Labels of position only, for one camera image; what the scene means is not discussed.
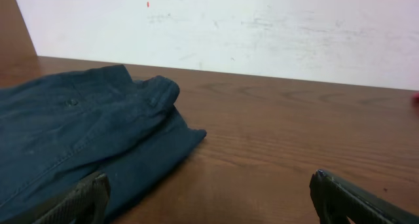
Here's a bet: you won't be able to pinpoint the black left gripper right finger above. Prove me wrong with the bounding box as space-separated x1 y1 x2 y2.
309 170 418 224

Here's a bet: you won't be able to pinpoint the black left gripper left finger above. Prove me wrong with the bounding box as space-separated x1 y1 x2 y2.
34 172 111 224

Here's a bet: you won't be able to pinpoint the folded navy blue pants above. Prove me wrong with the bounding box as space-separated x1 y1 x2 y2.
1 65 206 222

